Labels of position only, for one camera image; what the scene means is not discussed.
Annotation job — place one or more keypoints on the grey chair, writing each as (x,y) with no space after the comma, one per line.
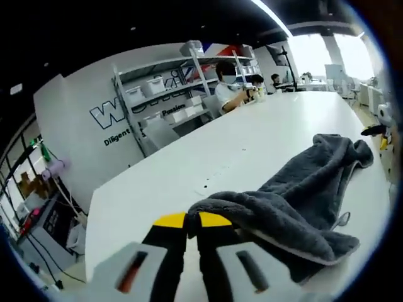
(160,133)
(211,105)

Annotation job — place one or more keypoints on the grey towel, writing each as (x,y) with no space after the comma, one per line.
(283,214)

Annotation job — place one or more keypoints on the grey metal shelf rack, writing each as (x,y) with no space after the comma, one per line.
(200,74)

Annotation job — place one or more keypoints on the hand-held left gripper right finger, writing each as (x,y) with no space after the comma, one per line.
(220,267)

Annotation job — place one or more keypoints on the white table cover plate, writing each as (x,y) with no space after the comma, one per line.
(203,192)

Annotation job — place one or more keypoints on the purple roll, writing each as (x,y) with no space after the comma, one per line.
(55,170)

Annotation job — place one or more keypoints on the green clamp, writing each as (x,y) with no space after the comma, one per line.
(45,152)

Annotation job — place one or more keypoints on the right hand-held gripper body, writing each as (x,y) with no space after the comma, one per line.
(385,116)

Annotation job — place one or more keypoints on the ceiling light strip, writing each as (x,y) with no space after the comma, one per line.
(270,15)

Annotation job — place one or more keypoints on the shelf with white bins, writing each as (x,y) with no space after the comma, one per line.
(154,88)

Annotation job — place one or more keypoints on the brown cardboard box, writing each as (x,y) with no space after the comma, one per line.
(34,185)

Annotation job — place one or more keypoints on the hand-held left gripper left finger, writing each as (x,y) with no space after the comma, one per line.
(163,258)

